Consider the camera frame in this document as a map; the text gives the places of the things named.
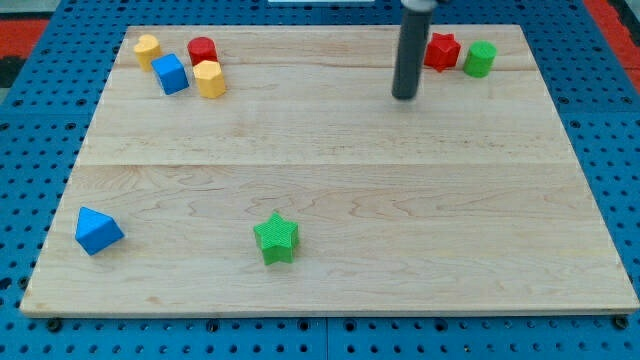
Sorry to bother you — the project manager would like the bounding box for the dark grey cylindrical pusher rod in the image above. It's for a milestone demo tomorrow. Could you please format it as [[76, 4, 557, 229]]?
[[391, 6, 434, 100]]

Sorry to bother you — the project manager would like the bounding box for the silver rod mount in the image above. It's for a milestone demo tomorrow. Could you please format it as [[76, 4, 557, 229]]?
[[401, 0, 438, 12]]

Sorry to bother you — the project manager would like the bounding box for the red star block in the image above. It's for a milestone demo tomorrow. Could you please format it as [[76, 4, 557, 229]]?
[[424, 33, 461, 72]]

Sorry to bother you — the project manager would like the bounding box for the green star block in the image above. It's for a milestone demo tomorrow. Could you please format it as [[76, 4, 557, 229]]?
[[253, 212, 299, 265]]

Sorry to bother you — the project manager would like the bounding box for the green cylinder block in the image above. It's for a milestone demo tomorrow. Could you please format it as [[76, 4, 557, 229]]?
[[463, 40, 497, 78]]

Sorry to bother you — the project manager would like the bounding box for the yellow hexagon block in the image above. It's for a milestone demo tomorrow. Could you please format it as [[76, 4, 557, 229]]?
[[193, 60, 226, 99]]

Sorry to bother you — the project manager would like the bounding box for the red cylinder block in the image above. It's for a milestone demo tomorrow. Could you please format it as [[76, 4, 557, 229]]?
[[187, 37, 218, 66]]

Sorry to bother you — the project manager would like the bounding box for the light wooden board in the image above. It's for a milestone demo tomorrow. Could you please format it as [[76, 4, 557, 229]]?
[[21, 25, 639, 319]]

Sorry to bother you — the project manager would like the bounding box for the blue cube block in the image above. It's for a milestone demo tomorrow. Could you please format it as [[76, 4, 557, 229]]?
[[151, 53, 189, 95]]

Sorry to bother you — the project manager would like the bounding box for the yellow heart block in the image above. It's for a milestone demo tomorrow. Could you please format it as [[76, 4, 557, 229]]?
[[134, 34, 163, 72]]

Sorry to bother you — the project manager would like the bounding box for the blue triangular prism block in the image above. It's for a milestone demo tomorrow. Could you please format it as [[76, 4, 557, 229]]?
[[75, 207, 125, 256]]

